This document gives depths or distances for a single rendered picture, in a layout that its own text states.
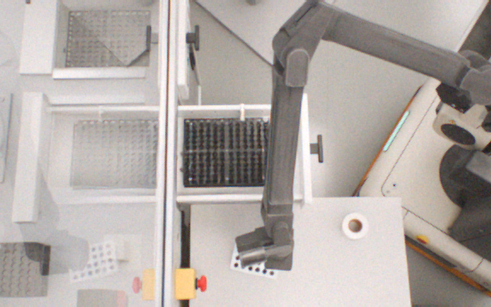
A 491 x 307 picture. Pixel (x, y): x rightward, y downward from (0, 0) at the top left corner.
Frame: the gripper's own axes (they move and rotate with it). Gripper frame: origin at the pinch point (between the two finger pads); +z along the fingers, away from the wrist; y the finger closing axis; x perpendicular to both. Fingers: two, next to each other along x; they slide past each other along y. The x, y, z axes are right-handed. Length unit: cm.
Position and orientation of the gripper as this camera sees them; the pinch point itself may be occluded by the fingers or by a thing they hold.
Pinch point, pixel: (277, 251)
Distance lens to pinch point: 142.7
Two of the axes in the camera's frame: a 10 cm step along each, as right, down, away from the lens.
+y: -0.8, 9.6, -2.5
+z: 0.1, 2.6, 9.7
